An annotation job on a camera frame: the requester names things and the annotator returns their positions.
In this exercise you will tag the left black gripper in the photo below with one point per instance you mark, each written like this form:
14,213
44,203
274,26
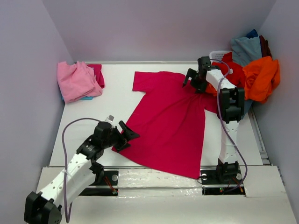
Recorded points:
120,137

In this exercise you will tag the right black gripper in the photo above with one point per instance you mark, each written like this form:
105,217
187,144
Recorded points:
195,78

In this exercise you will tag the crimson t shirt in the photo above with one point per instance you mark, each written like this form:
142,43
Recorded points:
170,120

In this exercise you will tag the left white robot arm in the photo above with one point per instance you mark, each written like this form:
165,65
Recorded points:
54,202

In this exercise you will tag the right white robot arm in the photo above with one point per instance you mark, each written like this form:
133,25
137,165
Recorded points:
230,109

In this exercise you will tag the white plastic basket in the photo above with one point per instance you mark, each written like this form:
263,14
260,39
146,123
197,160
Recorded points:
219,54

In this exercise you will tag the red t shirt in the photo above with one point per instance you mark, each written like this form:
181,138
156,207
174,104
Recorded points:
231,70

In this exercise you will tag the light blue t shirt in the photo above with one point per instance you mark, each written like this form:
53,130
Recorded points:
245,50

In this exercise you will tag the magenta folded t shirt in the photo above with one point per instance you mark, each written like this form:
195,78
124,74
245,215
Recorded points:
98,74

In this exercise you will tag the orange t shirt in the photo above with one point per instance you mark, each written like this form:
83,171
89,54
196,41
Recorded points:
259,78

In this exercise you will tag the pink folded t shirt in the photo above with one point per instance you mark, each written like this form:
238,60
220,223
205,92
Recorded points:
76,81

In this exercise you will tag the royal blue t shirt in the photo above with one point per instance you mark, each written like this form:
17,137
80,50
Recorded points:
252,34

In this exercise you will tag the dark maroon t shirt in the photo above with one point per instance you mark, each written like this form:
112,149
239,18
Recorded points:
265,49

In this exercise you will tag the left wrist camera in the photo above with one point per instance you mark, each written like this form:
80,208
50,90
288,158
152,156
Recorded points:
110,118

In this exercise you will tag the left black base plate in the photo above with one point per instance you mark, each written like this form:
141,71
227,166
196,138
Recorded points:
103,186

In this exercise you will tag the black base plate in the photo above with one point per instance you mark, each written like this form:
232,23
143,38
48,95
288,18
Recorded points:
103,186
212,185

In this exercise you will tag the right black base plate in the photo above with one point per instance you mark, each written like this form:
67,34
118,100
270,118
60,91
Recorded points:
212,185

